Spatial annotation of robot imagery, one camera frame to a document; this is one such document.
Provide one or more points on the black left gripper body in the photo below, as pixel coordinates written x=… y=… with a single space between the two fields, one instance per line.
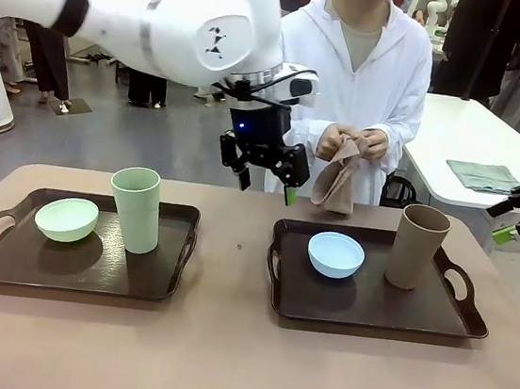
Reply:
x=260 y=130

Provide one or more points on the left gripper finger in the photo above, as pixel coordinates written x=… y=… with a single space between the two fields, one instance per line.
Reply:
x=244 y=179
x=290 y=196

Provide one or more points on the green cloth mat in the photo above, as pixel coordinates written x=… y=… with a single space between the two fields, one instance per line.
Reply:
x=483 y=176

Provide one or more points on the brown cloth mat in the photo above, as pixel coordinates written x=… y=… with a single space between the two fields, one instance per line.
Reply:
x=337 y=185

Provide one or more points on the light blue bowl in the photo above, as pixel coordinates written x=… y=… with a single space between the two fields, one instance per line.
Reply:
x=335 y=258

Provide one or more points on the brown cup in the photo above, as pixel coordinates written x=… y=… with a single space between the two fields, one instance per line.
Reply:
x=411 y=256

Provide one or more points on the light green cup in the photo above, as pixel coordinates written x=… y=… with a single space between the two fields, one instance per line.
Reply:
x=136 y=217

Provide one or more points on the light green bowl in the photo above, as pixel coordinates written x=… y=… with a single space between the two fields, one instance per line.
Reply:
x=65 y=223

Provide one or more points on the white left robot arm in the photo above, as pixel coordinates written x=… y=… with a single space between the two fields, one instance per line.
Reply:
x=192 y=15

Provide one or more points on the person's right forearm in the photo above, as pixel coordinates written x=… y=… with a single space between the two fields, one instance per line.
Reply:
x=307 y=136

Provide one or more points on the person's left forearm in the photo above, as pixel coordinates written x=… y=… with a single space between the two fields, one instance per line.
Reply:
x=396 y=145

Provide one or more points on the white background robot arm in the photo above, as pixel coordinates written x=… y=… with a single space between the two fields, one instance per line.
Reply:
x=435 y=12

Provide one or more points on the dark brown tray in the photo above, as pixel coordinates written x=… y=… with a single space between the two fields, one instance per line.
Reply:
x=369 y=307
x=70 y=271

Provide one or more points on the person's right hand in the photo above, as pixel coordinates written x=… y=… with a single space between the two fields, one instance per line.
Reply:
x=330 y=141

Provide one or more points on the person's left hand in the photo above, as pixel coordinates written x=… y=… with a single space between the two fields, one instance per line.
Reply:
x=374 y=144

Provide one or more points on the white side table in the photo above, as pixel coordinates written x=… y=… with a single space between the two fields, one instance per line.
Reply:
x=466 y=134

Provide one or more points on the person in blue plaid shirt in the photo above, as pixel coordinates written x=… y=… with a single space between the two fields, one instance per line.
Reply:
x=147 y=88

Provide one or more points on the person in white hoodie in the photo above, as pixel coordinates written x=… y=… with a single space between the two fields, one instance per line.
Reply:
x=379 y=76

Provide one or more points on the hanging black coat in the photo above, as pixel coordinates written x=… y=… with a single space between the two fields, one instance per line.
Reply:
x=477 y=45

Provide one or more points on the person in red plaid shirt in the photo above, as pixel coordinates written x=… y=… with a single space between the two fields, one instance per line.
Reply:
x=48 y=64

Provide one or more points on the person in beige trousers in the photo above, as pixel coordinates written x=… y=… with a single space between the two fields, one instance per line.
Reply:
x=6 y=54

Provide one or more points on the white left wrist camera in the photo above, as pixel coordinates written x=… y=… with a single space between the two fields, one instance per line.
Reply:
x=302 y=86

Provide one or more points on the black floor base plate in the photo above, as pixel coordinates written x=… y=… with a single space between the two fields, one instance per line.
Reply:
x=74 y=106

